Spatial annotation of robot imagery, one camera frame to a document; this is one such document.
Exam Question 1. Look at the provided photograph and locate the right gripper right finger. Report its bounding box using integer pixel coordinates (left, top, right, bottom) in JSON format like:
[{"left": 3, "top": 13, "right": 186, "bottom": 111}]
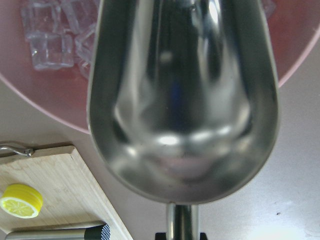
[{"left": 199, "top": 232, "right": 208, "bottom": 240}]

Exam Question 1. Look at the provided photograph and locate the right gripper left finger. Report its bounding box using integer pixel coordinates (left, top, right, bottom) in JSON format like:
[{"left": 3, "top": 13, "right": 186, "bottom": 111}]
[{"left": 154, "top": 232, "right": 167, "bottom": 240}]

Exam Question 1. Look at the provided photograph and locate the metal ice scoop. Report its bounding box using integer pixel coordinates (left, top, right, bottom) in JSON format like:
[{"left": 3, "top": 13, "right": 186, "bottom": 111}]
[{"left": 87, "top": 0, "right": 279, "bottom": 240}]

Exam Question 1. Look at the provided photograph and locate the clear ice cubes pile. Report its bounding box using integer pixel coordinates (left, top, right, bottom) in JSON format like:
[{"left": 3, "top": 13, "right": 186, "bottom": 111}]
[{"left": 21, "top": 0, "right": 276, "bottom": 81}]

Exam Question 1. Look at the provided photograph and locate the wooden cutting board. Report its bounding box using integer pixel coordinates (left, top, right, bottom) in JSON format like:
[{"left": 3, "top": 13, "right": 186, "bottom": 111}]
[{"left": 0, "top": 145, "right": 132, "bottom": 240}]

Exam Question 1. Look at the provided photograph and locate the half lemon slice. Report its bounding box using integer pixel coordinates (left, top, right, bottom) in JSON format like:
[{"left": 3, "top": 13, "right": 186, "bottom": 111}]
[{"left": 0, "top": 183, "right": 44, "bottom": 219}]

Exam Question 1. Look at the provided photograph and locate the pink bowl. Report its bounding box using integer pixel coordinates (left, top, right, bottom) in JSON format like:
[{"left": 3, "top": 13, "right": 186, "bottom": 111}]
[{"left": 0, "top": 0, "right": 320, "bottom": 133}]

